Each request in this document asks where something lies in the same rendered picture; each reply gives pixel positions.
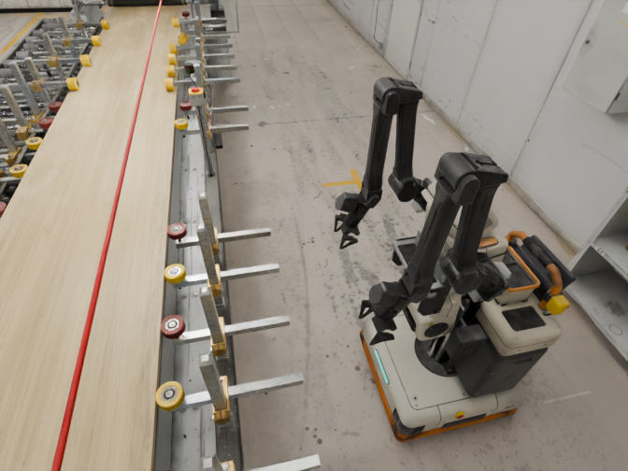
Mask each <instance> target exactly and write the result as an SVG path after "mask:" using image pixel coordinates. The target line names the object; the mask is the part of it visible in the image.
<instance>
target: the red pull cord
mask: <svg viewBox="0 0 628 471"><path fill-rule="evenodd" d="M162 1H163V0H160V4H159V7H158V12H157V16H156V20H155V24H154V28H153V32H152V36H151V41H150V47H149V52H148V56H147V60H146V64H145V68H144V72H143V77H142V80H141V84H140V89H139V93H138V97H137V100H136V108H135V112H134V117H133V120H132V124H131V129H130V133H129V136H128V141H127V145H126V149H125V153H124V157H123V161H122V165H121V172H120V176H119V181H118V185H117V189H116V193H115V197H114V201H113V205H112V209H111V213H110V217H109V222H108V226H107V233H106V237H105V241H104V246H103V249H102V253H101V258H100V262H99V265H98V269H97V274H96V278H95V282H94V286H93V293H92V298H91V302H90V305H89V310H88V314H87V318H86V321H85V326H84V330H83V334H82V339H81V342H80V346H79V351H78V358H77V362H76V366H75V370H74V374H73V378H72V382H71V386H70V391H69V395H68V398H67V403H66V407H65V411H64V418H63V422H62V427H61V431H60V434H59V438H58V443H57V447H56V451H55V455H54V459H53V463H52V468H51V471H61V467H62V463H63V458H64V451H65V446H66V441H67V438H68V433H69V429H70V424H71V420H72V416H73V411H74V406H75V403H76V398H77V394H78V389H79V382H80V377H81V373H82V368H83V364H84V360H85V355H86V350H87V347H88V342H89V338H90V333H91V329H92V325H93V316H94V312H95V308H96V304H97V299H98V294H99V291H100V286H101V281H102V277H103V273H104V269H105V264H106V259H107V252H108V247H109V243H110V238H111V235H112V230H113V225H114V221H115V217H116V212H117V208H118V203H119V200H120V195H121V187H122V183H123V179H124V174H125V169H126V166H127V161H128V156H129V152H130V148H131V144H132V139H133V134H134V130H135V126H136V118H137V113H138V110H139V105H140V100H141V96H142V92H143V87H144V83H145V78H146V75H147V70H148V65H149V61H150V53H151V49H152V44H153V40H154V36H155V31H156V27H157V22H158V19H159V14H160V9H161V5H162Z"/></svg>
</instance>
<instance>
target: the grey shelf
mask: <svg viewBox="0 0 628 471"><path fill-rule="evenodd" d="M627 245H628V186H627V187H626V189H625V190H624V191H623V193H622V194H621V196H620V197H619V198H618V200H617V201H616V202H615V204H614V205H613V206H612V208H611V209H610V210H609V212H608V213H607V214H606V215H605V217H604V218H603V219H602V220H601V222H600V223H599V224H598V226H597V227H596V228H595V230H594V231H593V232H592V234H591V235H590V237H589V238H588V239H587V241H586V242H585V243H584V245H583V246H582V247H581V249H580V250H579V251H578V253H577V254H576V256H575V257H574V258H573V260H572V261H571V262H570V264H569V265H568V266H567V269H568V270H569V271H570V272H571V273H572V274H573V276H574V277H575V278H576V280H575V281H573V282H572V283H571V284H570V285H568V286H567V287H566V288H565V290H566V291H567V292H568V293H569V294H570V295H571V296H572V298H574V299H575V300H576V301H577V302H578V303H579V304H580V305H581V306H582V308H583V309H584V310H585V311H586V312H587V314H588V315H589V316H590V318H591V319H592V321H593V322H594V323H595V325H596V326H597V327H598V328H599V329H600V331H601V332H602V333H603V334H604V335H605V336H606V337H607V339H608V340H609V341H610V342H611V343H612V344H613V346H614V347H615V348H616V349H617V350H618V351H619V352H620V354H621V355H622V356H623V357H624V358H625V360H626V361H627V362H628V250H626V249H625V247H626V246H627ZM617 271H618V272H617ZM616 272H617V273H616Z"/></svg>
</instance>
